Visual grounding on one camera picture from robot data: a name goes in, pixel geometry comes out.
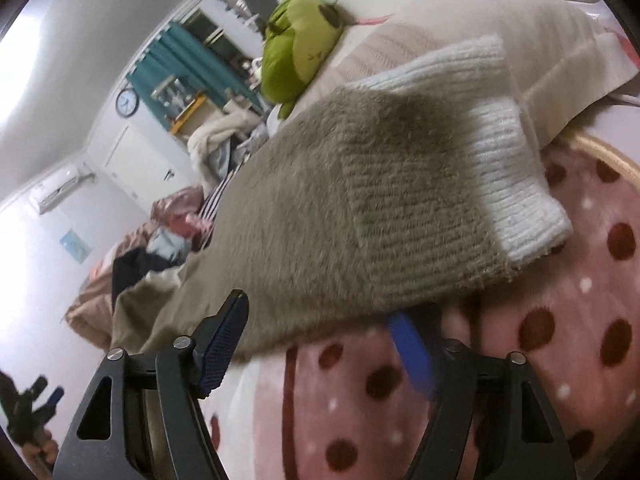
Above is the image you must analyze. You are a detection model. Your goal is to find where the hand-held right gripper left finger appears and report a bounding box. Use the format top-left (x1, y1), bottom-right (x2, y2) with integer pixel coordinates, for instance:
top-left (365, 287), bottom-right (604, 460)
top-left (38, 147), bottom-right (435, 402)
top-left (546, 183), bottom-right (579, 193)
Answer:
top-left (52, 289), bottom-right (250, 480)

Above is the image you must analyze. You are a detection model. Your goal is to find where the teal curtain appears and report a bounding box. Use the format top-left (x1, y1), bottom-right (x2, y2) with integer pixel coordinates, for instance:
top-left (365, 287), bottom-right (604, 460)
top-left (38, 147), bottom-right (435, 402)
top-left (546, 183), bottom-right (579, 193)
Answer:
top-left (126, 21), bottom-right (261, 136)

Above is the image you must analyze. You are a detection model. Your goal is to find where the white air conditioner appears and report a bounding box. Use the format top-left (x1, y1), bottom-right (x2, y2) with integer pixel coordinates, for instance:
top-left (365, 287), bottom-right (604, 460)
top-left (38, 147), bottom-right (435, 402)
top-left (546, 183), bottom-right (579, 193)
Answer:
top-left (29, 161), bottom-right (97, 216)

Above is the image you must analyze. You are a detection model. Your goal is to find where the beige and white knit sweater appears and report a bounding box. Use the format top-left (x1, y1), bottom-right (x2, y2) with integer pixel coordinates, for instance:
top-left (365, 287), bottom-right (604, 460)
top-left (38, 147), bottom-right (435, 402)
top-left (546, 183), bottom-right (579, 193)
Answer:
top-left (172, 35), bottom-right (574, 363)

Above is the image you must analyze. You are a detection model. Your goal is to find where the round wall clock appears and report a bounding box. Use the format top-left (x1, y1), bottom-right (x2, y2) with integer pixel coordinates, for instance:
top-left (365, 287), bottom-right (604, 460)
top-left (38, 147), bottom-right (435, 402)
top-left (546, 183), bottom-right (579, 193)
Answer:
top-left (115, 87), bottom-right (139, 118)

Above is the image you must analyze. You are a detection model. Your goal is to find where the khaki cloth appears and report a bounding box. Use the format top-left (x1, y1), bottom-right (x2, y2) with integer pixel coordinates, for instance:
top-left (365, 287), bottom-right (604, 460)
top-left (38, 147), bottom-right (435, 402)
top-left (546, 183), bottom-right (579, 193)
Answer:
top-left (111, 252), bottom-right (211, 353)

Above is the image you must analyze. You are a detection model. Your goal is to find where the beige striped pillow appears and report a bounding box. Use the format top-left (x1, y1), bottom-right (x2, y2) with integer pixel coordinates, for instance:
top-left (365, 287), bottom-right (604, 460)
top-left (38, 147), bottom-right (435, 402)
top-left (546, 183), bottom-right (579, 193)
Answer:
top-left (295, 0), bottom-right (640, 148)

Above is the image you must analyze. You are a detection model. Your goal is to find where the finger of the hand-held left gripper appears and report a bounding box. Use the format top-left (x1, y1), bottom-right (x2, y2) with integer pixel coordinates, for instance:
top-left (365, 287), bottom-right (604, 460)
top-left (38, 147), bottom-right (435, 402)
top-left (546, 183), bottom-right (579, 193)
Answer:
top-left (0, 371), bottom-right (66, 448)

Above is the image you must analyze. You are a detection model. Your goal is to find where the pink dotted blanket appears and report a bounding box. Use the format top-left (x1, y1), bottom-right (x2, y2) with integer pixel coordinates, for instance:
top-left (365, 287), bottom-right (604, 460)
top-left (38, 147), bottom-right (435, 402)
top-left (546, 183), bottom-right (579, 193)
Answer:
top-left (200, 127), bottom-right (640, 480)

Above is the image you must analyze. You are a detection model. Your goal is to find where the pile of clothes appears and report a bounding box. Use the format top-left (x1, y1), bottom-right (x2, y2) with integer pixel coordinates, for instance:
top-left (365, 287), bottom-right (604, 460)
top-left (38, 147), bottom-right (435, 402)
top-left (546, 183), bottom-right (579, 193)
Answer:
top-left (112, 110), bottom-right (273, 311)

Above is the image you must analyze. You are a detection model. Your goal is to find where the blue wall sticker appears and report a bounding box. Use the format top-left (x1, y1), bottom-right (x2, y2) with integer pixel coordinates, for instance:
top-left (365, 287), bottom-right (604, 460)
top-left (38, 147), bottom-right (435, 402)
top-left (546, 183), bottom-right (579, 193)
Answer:
top-left (60, 230), bottom-right (92, 263)

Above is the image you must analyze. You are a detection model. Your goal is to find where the white door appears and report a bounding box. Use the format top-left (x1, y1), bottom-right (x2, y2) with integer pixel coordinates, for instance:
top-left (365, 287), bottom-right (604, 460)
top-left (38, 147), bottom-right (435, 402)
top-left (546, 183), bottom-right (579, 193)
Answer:
top-left (104, 125), bottom-right (188, 201)

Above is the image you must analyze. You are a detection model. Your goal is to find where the green plush toy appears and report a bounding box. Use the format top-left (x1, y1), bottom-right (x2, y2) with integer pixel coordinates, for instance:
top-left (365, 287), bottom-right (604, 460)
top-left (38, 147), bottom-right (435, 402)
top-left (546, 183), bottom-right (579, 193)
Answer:
top-left (260, 0), bottom-right (346, 120)

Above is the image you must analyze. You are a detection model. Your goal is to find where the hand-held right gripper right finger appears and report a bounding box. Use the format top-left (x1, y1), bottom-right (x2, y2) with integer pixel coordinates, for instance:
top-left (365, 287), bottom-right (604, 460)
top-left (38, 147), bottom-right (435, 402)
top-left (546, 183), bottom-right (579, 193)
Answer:
top-left (387, 310), bottom-right (578, 480)

